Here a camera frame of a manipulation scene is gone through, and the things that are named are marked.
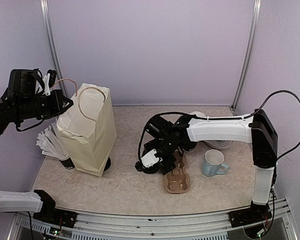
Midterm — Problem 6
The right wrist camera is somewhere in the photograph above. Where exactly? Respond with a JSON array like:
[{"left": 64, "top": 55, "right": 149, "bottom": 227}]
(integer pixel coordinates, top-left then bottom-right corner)
[{"left": 135, "top": 149, "right": 161, "bottom": 172}]

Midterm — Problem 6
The aluminium front rail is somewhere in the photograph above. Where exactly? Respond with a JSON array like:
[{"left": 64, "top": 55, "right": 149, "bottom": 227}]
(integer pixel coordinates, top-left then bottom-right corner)
[{"left": 7, "top": 199, "right": 298, "bottom": 240}]

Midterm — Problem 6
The beige paper bag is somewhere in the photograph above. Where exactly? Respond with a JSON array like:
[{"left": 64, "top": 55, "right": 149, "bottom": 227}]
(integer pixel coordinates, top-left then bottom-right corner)
[{"left": 56, "top": 83, "right": 117, "bottom": 177}]

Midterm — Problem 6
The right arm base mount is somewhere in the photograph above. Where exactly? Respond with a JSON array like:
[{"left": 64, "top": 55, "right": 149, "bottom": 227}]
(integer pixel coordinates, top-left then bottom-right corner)
[{"left": 228, "top": 202, "right": 272, "bottom": 228}]

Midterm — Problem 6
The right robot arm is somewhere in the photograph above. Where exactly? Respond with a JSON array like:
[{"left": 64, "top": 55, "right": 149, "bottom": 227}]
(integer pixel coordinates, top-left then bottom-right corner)
[{"left": 135, "top": 107, "right": 281, "bottom": 222}]

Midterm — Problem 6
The light blue ceramic mug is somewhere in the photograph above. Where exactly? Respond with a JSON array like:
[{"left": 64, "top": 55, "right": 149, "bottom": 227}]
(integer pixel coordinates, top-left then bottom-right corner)
[{"left": 201, "top": 149, "right": 230, "bottom": 177}]

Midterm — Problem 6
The brown pulp cup carrier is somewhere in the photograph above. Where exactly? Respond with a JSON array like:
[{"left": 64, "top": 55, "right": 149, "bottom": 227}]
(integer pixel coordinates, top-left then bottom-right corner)
[{"left": 163, "top": 152, "right": 191, "bottom": 194}]

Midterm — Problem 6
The aluminium corner post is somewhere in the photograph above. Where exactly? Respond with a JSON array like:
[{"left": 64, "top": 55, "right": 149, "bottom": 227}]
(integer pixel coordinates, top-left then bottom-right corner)
[
  {"left": 231, "top": 0, "right": 262, "bottom": 113},
  {"left": 39, "top": 0, "right": 66, "bottom": 91}
]

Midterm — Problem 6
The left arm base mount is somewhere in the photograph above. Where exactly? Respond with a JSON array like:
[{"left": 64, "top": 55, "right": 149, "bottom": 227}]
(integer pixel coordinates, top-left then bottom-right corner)
[{"left": 33, "top": 189, "right": 78, "bottom": 229}]

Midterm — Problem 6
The right aluminium corner post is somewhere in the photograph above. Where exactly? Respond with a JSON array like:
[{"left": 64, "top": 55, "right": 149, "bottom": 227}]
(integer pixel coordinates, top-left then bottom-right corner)
[{"left": 231, "top": 0, "right": 262, "bottom": 113}]

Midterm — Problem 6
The stack of paper cups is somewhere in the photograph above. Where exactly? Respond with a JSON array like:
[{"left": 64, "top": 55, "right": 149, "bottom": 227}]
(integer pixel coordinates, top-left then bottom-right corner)
[{"left": 190, "top": 111, "right": 206, "bottom": 118}]

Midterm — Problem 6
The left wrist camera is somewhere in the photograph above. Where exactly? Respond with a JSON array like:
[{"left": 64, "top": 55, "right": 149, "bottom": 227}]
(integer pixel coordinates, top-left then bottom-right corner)
[{"left": 42, "top": 69, "right": 57, "bottom": 96}]

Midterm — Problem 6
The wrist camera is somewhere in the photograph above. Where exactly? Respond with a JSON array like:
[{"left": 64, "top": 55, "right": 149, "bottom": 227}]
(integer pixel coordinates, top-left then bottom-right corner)
[
  {"left": 135, "top": 149, "right": 161, "bottom": 172},
  {"left": 42, "top": 69, "right": 57, "bottom": 96}
]

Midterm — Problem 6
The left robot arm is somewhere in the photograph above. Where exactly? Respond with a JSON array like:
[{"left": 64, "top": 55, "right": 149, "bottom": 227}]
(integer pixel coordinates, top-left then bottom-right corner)
[{"left": 0, "top": 68, "right": 74, "bottom": 223}]

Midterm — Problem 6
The bundle of white straws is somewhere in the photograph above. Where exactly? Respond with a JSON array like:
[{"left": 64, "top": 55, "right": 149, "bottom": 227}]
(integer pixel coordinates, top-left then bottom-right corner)
[{"left": 36, "top": 122, "right": 69, "bottom": 161}]

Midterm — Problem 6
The grey swirl silicone lid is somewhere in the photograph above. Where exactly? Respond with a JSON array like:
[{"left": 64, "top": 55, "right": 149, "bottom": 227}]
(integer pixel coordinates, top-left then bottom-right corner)
[{"left": 204, "top": 140, "right": 234, "bottom": 151}]

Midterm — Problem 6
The black cup holding straws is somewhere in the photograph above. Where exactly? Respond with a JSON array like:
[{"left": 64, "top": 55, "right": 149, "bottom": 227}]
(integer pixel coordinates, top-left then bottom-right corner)
[{"left": 58, "top": 155, "right": 76, "bottom": 170}]

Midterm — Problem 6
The left aluminium corner post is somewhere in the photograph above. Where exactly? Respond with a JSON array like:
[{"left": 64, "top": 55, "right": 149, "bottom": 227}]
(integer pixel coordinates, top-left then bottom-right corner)
[{"left": 39, "top": 0, "right": 66, "bottom": 91}]

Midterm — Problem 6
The stack of black lids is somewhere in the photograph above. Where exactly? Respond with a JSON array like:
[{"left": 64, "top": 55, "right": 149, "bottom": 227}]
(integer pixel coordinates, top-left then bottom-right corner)
[{"left": 103, "top": 157, "right": 112, "bottom": 171}]

